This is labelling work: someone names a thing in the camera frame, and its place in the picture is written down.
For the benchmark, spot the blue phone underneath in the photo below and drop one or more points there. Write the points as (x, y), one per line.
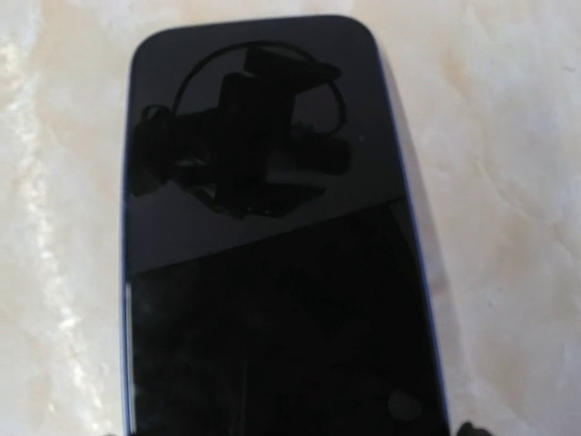
(272, 276)

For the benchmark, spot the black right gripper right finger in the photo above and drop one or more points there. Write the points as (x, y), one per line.
(469, 429)

